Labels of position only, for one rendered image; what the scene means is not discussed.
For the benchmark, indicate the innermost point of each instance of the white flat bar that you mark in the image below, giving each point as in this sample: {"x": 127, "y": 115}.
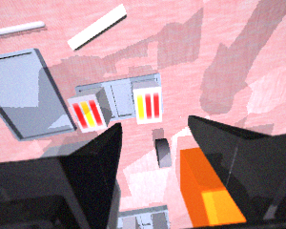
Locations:
{"x": 98, "y": 28}

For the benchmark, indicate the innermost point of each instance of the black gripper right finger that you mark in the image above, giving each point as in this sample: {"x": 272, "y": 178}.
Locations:
{"x": 250, "y": 165}

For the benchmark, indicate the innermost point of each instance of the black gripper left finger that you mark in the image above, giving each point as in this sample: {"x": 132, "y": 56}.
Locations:
{"x": 85, "y": 178}

